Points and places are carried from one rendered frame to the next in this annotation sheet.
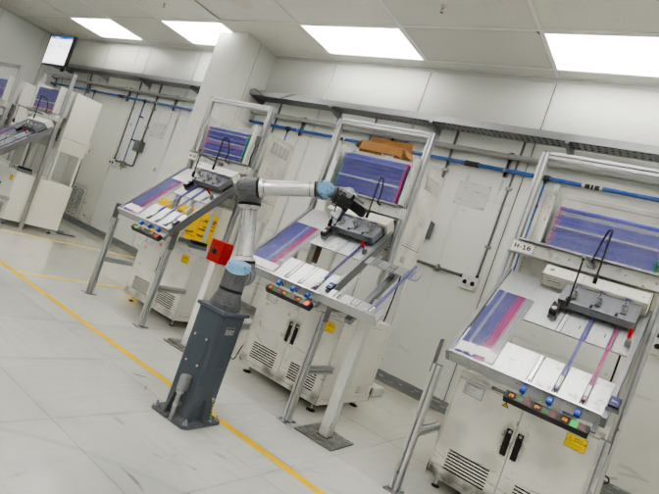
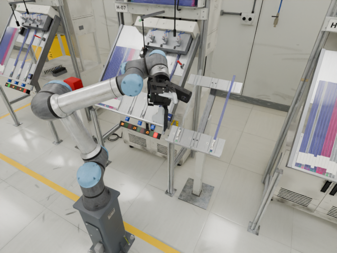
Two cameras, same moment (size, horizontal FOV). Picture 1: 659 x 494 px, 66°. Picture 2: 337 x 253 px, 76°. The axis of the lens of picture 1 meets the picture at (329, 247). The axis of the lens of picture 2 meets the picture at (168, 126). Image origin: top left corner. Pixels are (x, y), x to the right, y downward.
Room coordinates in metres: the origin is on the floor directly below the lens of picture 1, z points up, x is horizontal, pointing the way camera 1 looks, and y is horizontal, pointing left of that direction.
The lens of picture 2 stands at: (1.68, 0.07, 1.58)
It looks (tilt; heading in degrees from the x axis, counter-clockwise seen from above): 36 degrees down; 353
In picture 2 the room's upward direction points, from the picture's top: straight up
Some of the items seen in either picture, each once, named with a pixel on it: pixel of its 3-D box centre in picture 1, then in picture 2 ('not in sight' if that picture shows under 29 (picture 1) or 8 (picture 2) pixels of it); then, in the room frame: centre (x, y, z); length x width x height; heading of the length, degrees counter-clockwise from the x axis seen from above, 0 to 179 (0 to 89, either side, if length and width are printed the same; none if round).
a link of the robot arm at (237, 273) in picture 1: (236, 274); (91, 177); (2.46, 0.38, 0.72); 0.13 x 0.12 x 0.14; 176
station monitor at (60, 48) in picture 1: (62, 54); not in sight; (6.13, 3.79, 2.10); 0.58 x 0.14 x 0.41; 55
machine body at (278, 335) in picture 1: (315, 346); (166, 118); (3.56, -0.14, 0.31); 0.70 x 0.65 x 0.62; 55
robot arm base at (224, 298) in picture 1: (228, 297); (95, 193); (2.45, 0.38, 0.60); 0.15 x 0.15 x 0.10
